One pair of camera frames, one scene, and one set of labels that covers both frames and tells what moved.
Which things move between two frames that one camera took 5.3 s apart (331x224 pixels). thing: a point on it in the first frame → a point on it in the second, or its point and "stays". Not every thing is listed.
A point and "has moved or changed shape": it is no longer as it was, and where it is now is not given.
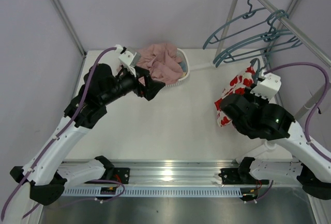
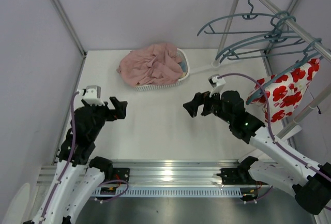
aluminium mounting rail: [185, 173] stays
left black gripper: [140, 82] → [107, 113]
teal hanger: [259, 70] has moved or changed shape
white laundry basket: [184, 66] stays
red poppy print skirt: [237, 86] → [284, 91]
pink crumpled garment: [162, 61] stays
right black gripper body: [233, 108] → [206, 105]
